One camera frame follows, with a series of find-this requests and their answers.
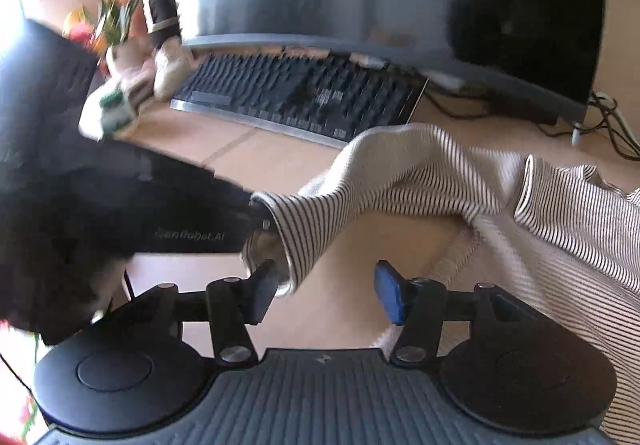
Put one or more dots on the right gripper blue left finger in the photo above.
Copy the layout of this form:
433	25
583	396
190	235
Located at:
232	305

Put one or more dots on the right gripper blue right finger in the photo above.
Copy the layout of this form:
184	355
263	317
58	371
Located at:
418	307

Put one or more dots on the beige striped knit sweater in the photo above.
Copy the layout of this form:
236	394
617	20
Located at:
561	239

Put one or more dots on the green capped white bottle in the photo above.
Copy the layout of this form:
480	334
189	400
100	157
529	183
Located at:
107	114

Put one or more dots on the beige plush toy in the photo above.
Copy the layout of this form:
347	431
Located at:
174	63

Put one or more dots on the potted flowers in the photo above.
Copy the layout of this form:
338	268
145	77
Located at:
117	34

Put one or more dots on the black keyboard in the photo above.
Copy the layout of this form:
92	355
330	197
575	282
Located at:
323	100

